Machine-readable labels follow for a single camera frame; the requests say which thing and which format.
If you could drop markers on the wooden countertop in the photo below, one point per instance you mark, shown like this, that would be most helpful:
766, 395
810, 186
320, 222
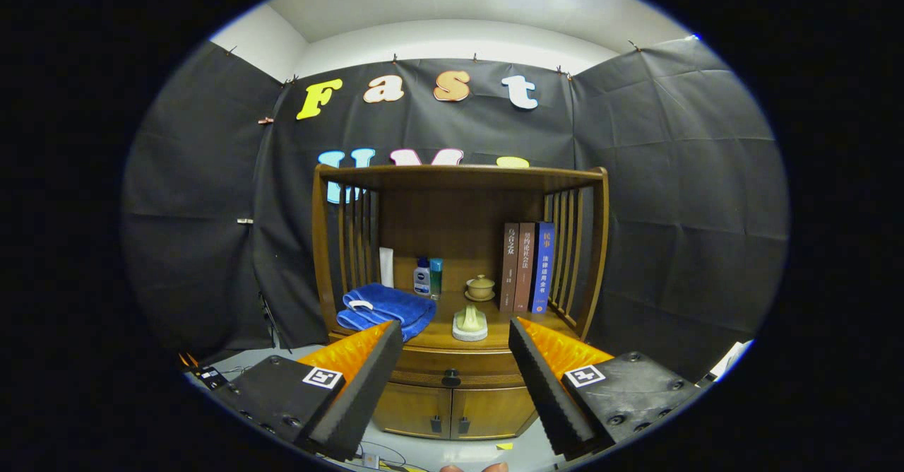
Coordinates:
498, 334

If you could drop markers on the white bottle with blue cap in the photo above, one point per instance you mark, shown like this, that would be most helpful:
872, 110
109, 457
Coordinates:
421, 282

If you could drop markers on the folded blue towel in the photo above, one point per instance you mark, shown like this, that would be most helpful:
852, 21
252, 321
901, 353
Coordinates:
395, 306

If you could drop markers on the teal bottle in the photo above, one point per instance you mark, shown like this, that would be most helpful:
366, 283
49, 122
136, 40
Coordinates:
437, 278

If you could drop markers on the brown wooden cabinet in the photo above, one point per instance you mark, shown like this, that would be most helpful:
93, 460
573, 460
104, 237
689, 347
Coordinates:
452, 225

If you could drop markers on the black power strip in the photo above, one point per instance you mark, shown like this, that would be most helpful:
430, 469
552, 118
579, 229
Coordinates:
210, 376

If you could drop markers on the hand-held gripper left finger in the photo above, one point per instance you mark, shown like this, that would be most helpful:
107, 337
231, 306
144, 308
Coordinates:
367, 391

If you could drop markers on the beige lidded teacup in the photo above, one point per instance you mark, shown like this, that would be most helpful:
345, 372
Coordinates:
480, 288

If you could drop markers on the pale green brush white base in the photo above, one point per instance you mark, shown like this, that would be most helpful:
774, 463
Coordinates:
470, 323

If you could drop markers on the white tube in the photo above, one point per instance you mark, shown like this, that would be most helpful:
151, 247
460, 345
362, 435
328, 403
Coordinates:
386, 267

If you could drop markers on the small white adapter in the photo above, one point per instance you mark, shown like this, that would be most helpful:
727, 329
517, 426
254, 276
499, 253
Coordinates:
371, 460

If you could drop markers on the wooden cabinet door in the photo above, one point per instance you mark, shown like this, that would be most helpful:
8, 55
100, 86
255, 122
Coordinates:
413, 412
494, 412

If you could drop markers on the reddish brown book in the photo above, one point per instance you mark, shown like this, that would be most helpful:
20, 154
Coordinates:
525, 267

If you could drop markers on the white sheet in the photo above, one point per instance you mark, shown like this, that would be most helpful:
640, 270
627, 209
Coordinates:
731, 362

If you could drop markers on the brown wooden drawer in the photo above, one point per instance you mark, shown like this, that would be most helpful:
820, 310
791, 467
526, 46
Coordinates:
487, 376

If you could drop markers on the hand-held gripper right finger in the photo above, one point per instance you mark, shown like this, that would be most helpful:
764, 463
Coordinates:
547, 391

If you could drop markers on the dark brown book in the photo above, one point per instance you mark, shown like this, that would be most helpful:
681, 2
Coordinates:
509, 267

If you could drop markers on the blue book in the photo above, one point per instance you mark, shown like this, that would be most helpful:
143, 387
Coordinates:
543, 267

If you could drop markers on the black backdrop cloth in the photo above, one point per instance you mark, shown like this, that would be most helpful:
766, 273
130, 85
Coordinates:
692, 210

